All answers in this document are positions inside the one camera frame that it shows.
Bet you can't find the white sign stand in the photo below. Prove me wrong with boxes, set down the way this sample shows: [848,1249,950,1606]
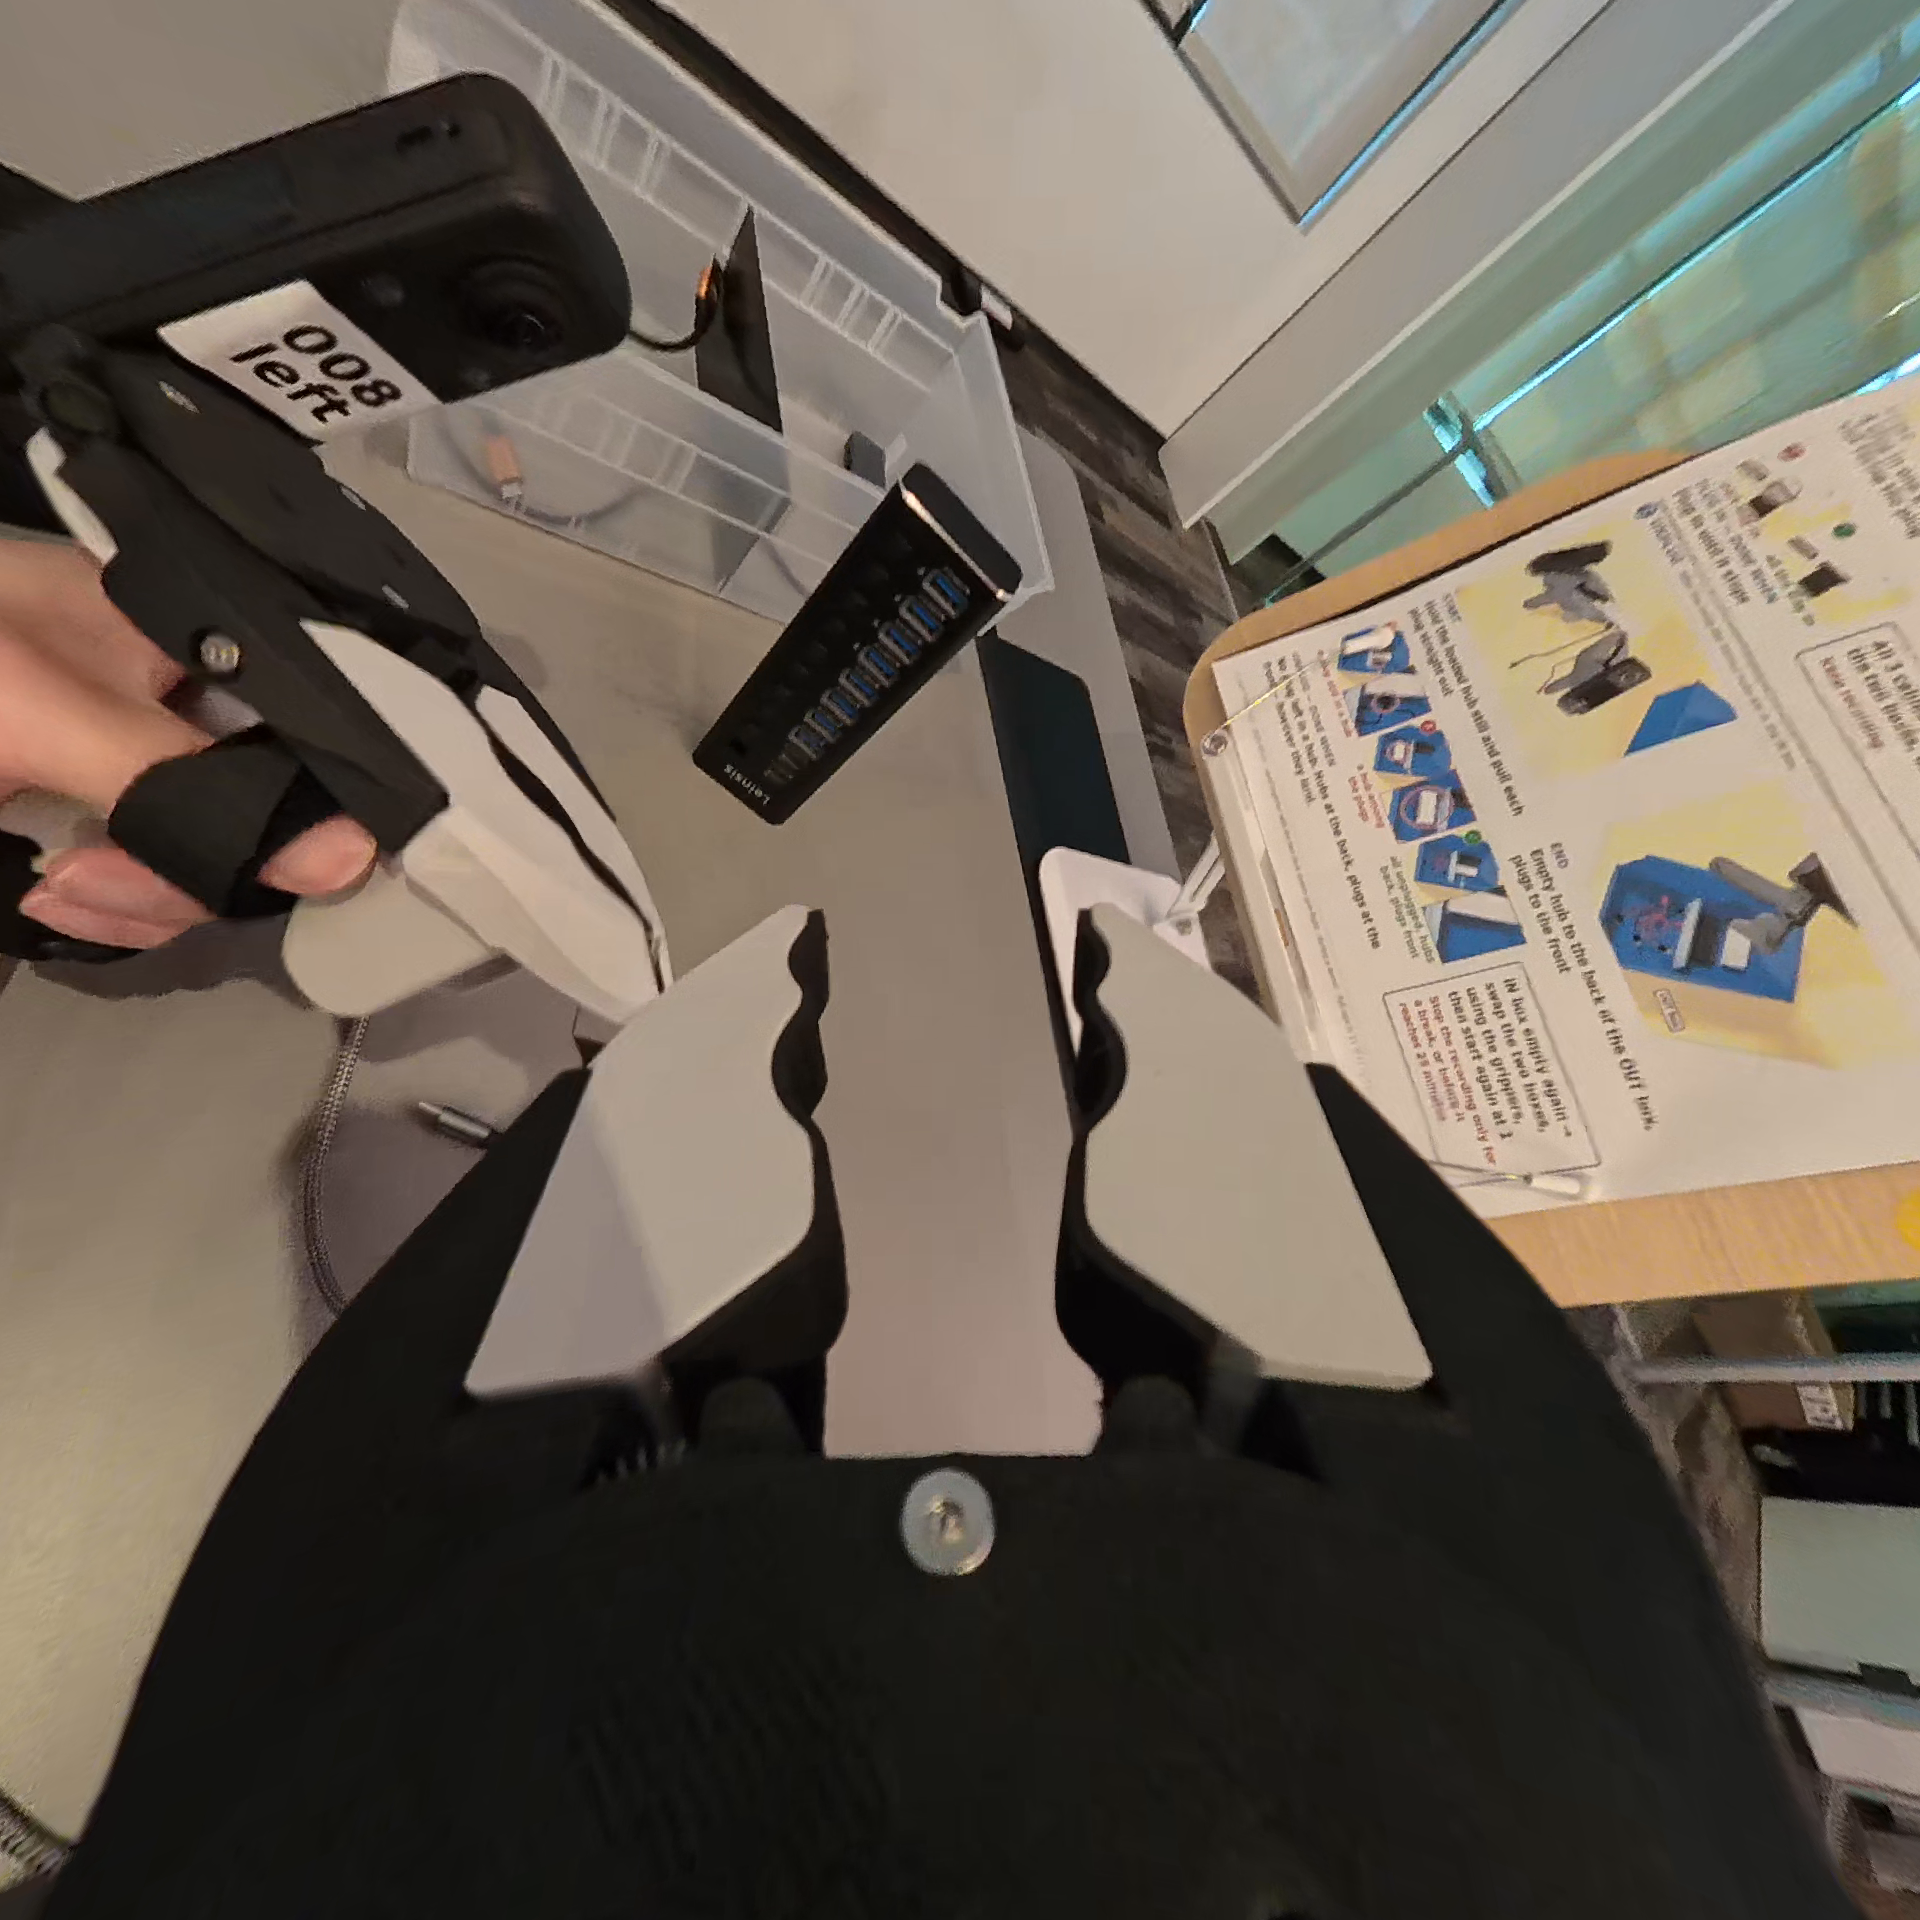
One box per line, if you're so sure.
[1034,843,1211,1060]

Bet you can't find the black cable with orange connector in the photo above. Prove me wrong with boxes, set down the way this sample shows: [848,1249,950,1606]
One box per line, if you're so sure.
[626,258,740,356]

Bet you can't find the silver braided usb cable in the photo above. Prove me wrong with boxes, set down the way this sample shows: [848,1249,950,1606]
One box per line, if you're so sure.
[297,1012,493,1320]

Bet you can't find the clear plastic bin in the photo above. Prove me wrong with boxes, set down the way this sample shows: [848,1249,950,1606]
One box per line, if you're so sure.
[386,0,1052,630]

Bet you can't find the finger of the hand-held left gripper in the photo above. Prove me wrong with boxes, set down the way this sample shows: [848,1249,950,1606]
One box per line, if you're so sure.
[304,622,673,973]
[283,731,673,1025]

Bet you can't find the printed instruction sheet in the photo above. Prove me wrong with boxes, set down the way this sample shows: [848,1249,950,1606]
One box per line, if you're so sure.
[1206,374,1920,1210]

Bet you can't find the glass partition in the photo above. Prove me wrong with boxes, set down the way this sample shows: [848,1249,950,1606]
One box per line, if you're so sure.
[1200,29,1920,601]

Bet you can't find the wooden backing board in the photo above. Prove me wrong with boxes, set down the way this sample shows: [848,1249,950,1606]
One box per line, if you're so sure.
[1182,446,1920,1310]

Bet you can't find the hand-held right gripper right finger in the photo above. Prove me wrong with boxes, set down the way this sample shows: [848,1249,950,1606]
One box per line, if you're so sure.
[1055,902,1439,1449]

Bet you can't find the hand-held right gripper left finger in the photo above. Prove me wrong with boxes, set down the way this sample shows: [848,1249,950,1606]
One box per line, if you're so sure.
[462,904,850,1453]

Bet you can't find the black usb hub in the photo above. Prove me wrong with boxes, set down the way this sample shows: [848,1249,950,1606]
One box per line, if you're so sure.
[692,461,1026,827]

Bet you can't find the stacked storage boxes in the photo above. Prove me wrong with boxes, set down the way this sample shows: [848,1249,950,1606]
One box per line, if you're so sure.
[1627,1289,1920,1920]

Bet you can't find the window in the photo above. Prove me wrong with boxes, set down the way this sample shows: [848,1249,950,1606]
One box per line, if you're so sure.
[1146,0,1788,228]

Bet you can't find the person's left hand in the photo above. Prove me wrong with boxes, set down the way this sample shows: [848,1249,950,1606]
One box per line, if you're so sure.
[0,532,380,962]

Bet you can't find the grey cable with pink plug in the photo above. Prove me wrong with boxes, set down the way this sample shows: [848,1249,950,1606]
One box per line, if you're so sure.
[476,431,602,527]

